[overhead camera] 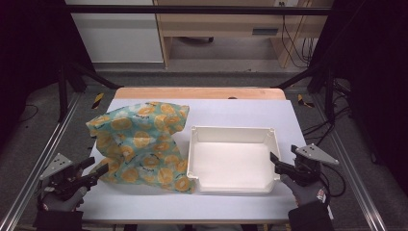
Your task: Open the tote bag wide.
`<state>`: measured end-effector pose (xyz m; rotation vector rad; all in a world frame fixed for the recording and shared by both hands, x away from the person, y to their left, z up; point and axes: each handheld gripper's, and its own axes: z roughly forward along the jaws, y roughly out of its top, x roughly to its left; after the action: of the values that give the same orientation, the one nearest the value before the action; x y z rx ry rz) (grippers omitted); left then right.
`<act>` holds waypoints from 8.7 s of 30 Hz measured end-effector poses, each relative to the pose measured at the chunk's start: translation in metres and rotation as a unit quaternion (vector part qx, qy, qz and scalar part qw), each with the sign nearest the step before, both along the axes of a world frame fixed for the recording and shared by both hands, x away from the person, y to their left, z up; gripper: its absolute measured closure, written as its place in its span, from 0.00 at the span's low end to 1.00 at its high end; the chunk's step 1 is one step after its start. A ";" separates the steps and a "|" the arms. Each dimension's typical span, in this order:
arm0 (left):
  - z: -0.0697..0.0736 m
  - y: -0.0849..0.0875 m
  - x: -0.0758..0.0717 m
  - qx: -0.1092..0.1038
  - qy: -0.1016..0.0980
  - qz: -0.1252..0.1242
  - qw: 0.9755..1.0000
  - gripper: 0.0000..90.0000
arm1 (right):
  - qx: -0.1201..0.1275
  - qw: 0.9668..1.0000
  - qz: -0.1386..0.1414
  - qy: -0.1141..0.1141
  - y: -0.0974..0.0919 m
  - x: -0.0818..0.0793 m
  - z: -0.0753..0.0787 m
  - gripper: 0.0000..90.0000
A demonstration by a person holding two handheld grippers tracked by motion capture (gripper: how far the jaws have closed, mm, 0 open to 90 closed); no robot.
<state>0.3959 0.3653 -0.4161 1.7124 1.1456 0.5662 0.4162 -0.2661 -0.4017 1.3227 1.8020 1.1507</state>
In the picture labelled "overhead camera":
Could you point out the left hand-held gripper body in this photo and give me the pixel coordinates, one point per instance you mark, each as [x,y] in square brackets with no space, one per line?
[57,166]

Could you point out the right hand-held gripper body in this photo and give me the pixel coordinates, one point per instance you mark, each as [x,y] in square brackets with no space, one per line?
[309,160]

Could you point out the white plastic bin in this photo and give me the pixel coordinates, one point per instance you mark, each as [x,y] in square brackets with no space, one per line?
[232,160]

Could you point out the green orange-print shopping bag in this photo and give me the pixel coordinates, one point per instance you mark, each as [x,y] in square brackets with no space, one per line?
[141,147]

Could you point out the person's right hand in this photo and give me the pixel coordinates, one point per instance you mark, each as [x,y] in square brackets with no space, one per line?
[306,192]

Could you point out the person's left hand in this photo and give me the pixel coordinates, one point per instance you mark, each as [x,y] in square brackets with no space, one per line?
[61,203]

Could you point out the yellow black tape marker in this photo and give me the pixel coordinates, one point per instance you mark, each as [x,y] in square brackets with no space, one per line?
[97,100]
[303,101]

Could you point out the white table cover sheet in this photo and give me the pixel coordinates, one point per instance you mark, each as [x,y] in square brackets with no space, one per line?
[224,112]

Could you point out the white cabinet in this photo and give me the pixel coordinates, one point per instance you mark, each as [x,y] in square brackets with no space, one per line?
[118,35]

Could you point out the wooden desk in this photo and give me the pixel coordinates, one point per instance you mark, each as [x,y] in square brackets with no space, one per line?
[221,24]

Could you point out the aluminium rail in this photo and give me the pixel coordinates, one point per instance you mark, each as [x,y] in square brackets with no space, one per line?
[41,160]
[352,173]

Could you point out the black frame strut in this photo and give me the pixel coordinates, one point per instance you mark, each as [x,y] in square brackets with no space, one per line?
[89,75]
[308,75]

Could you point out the black horizontal frame bar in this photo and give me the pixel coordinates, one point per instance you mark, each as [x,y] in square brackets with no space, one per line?
[192,10]

